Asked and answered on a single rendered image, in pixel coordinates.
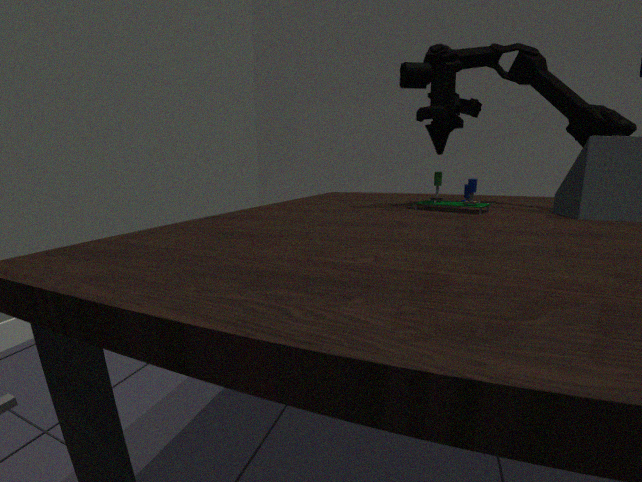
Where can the green circuit board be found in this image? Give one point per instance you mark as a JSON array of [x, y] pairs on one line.
[[470, 188]]

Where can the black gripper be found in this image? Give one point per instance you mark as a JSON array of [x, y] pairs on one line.
[[443, 121]]

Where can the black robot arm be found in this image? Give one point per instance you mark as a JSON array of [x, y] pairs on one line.
[[442, 62]]

